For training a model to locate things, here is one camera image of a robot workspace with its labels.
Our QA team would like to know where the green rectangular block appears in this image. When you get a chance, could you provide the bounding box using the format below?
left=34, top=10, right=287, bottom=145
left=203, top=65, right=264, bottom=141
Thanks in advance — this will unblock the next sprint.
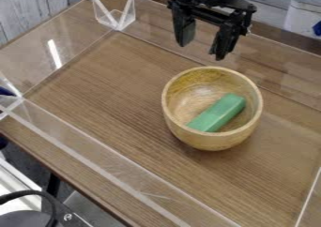
left=187, top=93, right=246, bottom=132

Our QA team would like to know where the black cable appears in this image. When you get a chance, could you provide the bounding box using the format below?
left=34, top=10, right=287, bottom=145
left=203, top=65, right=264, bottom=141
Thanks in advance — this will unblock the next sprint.
left=0, top=189, right=60, bottom=227

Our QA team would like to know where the brown wooden bowl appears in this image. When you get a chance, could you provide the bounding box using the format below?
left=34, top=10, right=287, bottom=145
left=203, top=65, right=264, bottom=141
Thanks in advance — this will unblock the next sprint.
left=161, top=67, right=263, bottom=151

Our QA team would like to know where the white cylindrical container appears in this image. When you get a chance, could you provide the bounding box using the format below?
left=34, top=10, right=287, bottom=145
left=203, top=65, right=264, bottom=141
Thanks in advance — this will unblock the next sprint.
left=283, top=0, right=321, bottom=39

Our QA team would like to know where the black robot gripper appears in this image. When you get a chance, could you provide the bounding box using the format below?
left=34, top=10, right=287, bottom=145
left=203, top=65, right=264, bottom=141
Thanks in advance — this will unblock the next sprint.
left=168, top=0, right=256, bottom=61

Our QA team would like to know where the black table leg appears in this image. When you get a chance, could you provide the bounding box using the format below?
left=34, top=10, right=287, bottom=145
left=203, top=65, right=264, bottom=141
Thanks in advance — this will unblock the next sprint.
left=46, top=174, right=61, bottom=197

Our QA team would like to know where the blue object at edge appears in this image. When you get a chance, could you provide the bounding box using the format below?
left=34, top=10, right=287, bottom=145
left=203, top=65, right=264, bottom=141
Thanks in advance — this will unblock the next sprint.
left=311, top=21, right=321, bottom=37
left=0, top=86, right=16, bottom=96

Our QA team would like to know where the clear acrylic enclosure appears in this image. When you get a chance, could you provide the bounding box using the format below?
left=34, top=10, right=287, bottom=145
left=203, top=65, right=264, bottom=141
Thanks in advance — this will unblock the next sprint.
left=0, top=0, right=321, bottom=227

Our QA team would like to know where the blue object at right edge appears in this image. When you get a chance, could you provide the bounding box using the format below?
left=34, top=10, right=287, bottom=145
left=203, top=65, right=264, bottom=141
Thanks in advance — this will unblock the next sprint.
left=311, top=21, right=321, bottom=37

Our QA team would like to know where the blue object at left edge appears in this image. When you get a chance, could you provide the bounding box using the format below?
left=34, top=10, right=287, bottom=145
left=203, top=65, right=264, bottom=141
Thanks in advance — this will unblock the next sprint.
left=0, top=86, right=16, bottom=96

